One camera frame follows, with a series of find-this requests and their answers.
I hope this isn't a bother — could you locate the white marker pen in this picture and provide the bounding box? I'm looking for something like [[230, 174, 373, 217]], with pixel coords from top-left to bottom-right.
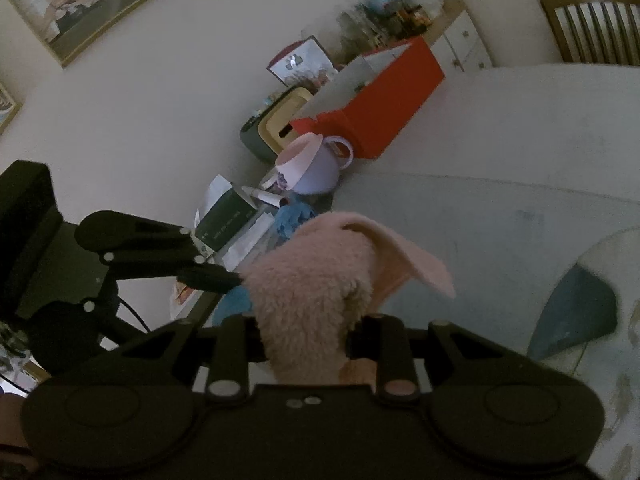
[[241, 185, 290, 209]]

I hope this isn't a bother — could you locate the black cable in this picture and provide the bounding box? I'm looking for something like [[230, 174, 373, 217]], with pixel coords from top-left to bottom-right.
[[116, 297, 152, 335]]

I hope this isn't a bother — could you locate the lavender mug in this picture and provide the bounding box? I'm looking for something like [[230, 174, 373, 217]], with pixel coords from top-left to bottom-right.
[[289, 136, 356, 196]]

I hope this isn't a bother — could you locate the green tissue box holder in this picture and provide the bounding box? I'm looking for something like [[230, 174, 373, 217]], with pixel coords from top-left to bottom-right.
[[240, 86, 316, 163]]

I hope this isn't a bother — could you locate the red cardboard box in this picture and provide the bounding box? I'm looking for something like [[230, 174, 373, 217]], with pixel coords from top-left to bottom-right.
[[290, 36, 447, 160]]

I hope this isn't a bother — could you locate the large framed picture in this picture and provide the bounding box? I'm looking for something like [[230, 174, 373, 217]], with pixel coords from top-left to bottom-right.
[[0, 0, 168, 69]]

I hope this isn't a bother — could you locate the dark green small box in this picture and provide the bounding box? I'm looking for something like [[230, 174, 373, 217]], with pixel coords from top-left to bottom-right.
[[194, 189, 258, 253]]

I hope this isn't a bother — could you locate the small framed picture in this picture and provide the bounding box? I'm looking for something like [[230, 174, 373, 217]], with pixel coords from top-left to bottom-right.
[[0, 82, 24, 137]]

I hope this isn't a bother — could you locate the printed standing card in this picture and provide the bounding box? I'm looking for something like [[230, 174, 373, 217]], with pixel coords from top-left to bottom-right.
[[266, 35, 337, 97]]

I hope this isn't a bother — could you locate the pink cup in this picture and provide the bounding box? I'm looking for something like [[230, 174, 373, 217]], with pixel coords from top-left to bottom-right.
[[274, 132, 326, 192]]

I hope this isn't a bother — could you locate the pink fluffy cloth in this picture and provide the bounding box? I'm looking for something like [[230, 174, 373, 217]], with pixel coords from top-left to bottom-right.
[[240, 210, 457, 386]]

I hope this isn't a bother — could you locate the blue dish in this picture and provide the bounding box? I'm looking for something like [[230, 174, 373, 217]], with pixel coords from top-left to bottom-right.
[[526, 264, 619, 362]]

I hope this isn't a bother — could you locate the wooden chair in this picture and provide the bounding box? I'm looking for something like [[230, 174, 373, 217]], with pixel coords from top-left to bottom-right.
[[539, 0, 640, 67]]

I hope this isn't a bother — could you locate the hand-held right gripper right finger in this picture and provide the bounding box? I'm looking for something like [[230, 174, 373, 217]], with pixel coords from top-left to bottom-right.
[[347, 312, 483, 401]]

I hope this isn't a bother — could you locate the white cabinet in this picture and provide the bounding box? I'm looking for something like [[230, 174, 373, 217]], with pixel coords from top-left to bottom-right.
[[429, 0, 495, 74]]

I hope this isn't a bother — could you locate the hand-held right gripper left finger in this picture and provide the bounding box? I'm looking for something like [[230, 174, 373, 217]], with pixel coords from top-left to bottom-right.
[[117, 312, 266, 401]]

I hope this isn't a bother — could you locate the cluster of jars and bottles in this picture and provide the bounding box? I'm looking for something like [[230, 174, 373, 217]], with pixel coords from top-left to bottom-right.
[[334, 0, 433, 63]]

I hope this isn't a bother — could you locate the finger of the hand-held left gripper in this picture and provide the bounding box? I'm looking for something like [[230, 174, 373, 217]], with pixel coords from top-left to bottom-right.
[[75, 209, 247, 295], [82, 296, 168, 358]]

